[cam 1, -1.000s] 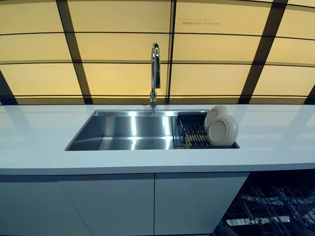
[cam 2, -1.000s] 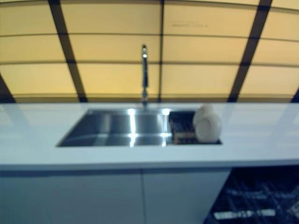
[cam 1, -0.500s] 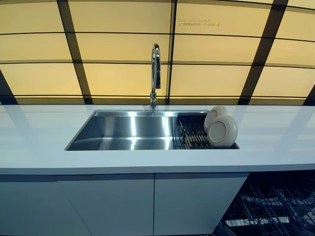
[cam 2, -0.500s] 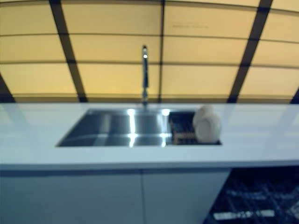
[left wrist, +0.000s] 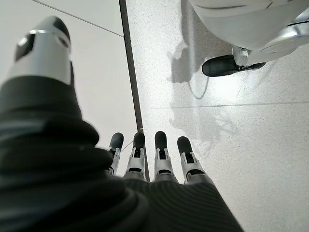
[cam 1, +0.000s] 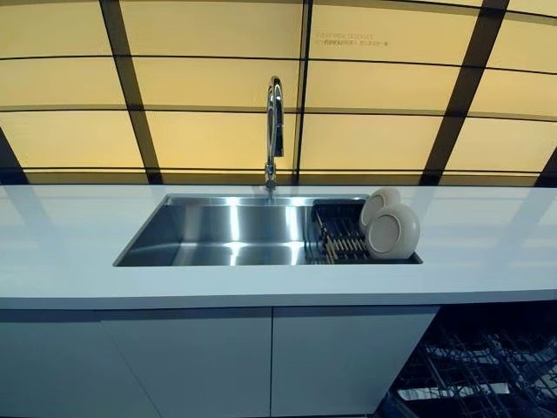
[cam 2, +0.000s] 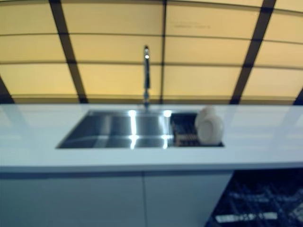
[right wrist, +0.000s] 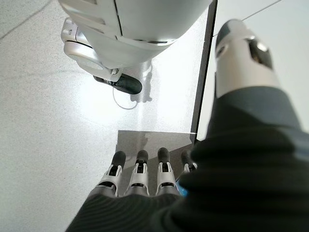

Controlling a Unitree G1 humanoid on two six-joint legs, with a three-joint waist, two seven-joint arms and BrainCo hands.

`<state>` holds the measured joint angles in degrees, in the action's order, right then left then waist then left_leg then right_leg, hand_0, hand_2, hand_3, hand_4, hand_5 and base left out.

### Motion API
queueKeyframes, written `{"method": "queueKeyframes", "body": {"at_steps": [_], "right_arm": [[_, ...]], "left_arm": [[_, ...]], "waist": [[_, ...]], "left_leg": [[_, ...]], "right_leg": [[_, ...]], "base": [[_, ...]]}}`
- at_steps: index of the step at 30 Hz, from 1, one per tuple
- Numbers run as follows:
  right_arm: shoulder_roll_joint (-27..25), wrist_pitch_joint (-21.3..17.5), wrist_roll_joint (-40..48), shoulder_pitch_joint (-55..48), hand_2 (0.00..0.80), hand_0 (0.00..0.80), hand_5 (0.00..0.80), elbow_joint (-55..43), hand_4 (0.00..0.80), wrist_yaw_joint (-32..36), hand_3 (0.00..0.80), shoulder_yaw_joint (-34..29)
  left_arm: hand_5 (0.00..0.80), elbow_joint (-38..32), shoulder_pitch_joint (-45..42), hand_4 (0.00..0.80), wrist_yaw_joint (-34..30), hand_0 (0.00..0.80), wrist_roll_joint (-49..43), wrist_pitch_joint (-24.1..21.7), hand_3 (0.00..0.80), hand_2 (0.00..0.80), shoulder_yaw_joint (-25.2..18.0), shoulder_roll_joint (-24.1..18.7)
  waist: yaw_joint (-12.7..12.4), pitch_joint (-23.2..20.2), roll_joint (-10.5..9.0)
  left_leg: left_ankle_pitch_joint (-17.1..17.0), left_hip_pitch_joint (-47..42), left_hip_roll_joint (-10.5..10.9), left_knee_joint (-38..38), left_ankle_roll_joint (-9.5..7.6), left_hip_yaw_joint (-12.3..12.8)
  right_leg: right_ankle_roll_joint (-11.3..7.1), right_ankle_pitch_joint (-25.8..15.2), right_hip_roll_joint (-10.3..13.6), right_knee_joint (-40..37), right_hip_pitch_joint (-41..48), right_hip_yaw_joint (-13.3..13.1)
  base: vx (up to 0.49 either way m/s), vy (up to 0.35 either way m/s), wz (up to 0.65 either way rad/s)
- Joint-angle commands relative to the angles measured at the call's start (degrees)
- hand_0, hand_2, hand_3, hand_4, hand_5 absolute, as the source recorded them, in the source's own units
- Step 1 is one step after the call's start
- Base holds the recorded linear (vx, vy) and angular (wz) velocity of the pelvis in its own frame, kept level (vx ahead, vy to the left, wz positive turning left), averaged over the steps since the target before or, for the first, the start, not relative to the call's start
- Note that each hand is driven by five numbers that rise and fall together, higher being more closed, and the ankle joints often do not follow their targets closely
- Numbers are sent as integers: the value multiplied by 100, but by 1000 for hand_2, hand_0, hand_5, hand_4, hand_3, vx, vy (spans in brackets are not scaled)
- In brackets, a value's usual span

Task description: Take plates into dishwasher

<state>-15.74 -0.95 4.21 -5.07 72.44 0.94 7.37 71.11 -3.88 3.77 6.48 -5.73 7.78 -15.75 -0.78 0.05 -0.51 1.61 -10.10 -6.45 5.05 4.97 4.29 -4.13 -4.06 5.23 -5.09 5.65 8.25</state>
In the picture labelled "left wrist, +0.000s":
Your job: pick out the left robot hand dark palm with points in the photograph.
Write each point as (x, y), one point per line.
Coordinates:
(55, 169)

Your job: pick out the white cabinet front panel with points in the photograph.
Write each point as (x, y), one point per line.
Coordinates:
(96, 62)

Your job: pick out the dark cabinet plinth strip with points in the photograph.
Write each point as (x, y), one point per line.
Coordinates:
(131, 72)

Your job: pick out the black robot foot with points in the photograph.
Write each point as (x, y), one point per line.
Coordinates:
(218, 65)

